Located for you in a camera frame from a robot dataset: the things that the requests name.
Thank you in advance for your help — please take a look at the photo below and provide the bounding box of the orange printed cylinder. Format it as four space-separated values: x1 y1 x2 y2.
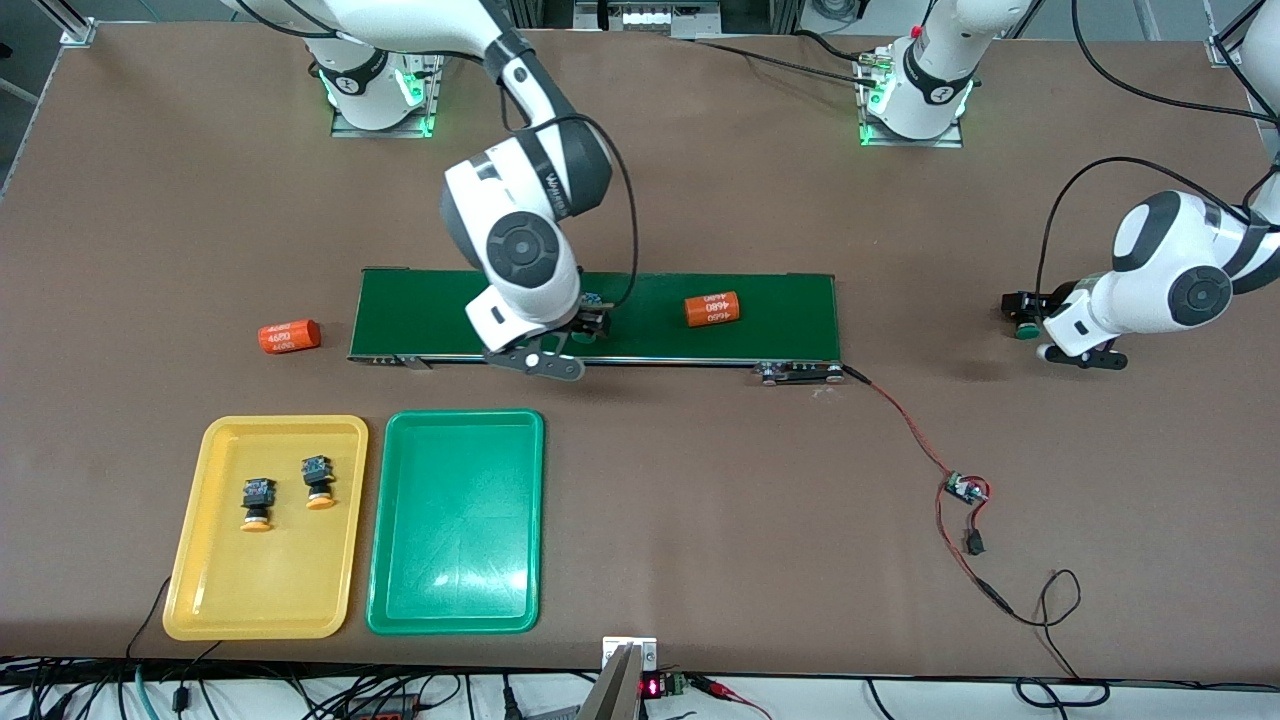
258 319 322 356
684 290 742 330

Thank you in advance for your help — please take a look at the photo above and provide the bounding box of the yellow push button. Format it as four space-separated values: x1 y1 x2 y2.
300 455 337 512
240 478 277 533

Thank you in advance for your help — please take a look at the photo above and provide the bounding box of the green plastic tray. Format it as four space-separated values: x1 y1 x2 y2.
366 408 546 636

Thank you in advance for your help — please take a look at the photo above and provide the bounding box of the small controller circuit board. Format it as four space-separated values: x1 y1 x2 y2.
942 471 992 508

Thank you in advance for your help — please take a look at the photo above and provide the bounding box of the green conveyor belt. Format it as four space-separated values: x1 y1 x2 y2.
347 267 846 386

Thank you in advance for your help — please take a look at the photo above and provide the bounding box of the white indicator device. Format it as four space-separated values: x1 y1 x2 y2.
600 0 724 32

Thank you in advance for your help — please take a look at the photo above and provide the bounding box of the yellow plastic tray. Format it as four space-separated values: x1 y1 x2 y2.
162 414 370 641

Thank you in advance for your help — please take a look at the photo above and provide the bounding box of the orange power strip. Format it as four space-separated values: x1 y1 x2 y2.
335 693 422 720

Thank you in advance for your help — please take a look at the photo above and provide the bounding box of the red clip lead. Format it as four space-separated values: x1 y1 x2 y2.
690 675 774 720

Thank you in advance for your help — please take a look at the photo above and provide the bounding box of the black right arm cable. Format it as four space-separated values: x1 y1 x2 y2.
503 90 642 313

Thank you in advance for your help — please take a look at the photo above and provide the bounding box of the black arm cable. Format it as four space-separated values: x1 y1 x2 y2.
503 90 642 313
1033 0 1280 293

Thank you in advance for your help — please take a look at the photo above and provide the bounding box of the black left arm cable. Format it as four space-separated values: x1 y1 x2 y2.
1033 0 1280 293

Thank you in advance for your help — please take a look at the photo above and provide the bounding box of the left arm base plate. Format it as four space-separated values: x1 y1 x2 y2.
857 50 967 150

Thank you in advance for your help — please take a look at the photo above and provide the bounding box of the thin black cable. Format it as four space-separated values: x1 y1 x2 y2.
1008 569 1111 707

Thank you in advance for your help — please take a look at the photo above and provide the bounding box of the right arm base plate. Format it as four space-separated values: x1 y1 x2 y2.
328 60 443 139

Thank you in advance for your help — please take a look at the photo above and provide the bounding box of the black base power cable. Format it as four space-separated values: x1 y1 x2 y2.
688 28 887 91

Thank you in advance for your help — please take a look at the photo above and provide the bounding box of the metal camera bracket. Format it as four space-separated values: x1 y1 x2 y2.
578 635 659 720

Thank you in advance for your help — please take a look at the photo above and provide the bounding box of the black cable by tray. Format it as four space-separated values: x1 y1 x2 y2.
124 577 174 663

